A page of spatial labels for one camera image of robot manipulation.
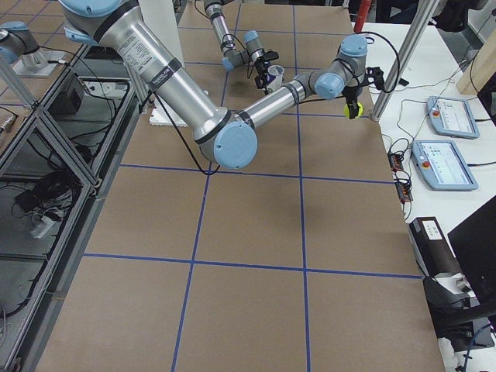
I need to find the yellow tennis ball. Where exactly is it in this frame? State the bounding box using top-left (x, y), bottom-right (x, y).
top-left (343, 102), bottom-right (363, 119)

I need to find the aluminium side frame rack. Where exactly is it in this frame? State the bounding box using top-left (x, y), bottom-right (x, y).
top-left (1, 46), bottom-right (147, 371)

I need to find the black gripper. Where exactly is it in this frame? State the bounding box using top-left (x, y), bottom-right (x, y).
top-left (343, 85), bottom-right (363, 119)
top-left (254, 55), bottom-right (273, 90)

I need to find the upper teach pendant tablet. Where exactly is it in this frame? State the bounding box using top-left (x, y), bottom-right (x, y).
top-left (427, 96), bottom-right (480, 140)

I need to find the red cylinder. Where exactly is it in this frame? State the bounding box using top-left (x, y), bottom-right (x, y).
top-left (353, 0), bottom-right (372, 33)

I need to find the black box on desk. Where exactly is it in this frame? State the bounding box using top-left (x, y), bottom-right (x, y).
top-left (408, 216), bottom-right (462, 278)

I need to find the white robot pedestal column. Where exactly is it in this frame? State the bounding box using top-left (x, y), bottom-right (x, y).
top-left (139, 0), bottom-right (211, 130)

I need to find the teach pendant tablet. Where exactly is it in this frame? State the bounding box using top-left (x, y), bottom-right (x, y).
top-left (427, 96), bottom-right (480, 140)
top-left (412, 140), bottom-right (478, 191)

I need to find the neighbour robot arm base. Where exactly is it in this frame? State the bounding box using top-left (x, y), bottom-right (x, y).
top-left (1, 21), bottom-right (55, 78)

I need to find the black monitor on stand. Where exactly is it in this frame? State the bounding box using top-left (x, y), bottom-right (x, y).
top-left (429, 198), bottom-right (495, 337)

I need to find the brown paper table cover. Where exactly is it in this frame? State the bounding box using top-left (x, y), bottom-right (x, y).
top-left (34, 3), bottom-right (446, 372)

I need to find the aluminium frame post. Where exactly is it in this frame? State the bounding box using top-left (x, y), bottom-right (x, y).
top-left (370, 0), bottom-right (439, 122)

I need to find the orange black connector strip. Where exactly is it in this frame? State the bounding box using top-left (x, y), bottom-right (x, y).
top-left (387, 151), bottom-right (413, 205)

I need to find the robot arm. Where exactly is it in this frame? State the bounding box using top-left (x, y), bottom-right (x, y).
top-left (203, 1), bottom-right (279, 94)
top-left (61, 1), bottom-right (367, 169)

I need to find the lower teach pendant tablet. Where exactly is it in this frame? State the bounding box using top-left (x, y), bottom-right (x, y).
top-left (412, 140), bottom-right (478, 191)

